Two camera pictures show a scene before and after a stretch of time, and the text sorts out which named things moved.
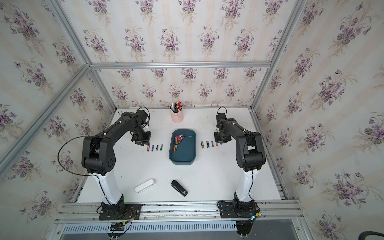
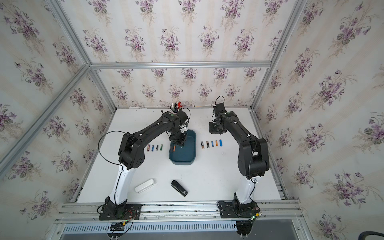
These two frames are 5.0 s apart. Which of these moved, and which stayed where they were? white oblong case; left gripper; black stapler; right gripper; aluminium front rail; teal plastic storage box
Moved: left gripper; right gripper
Stayed: teal plastic storage box; white oblong case; black stapler; aluminium front rail
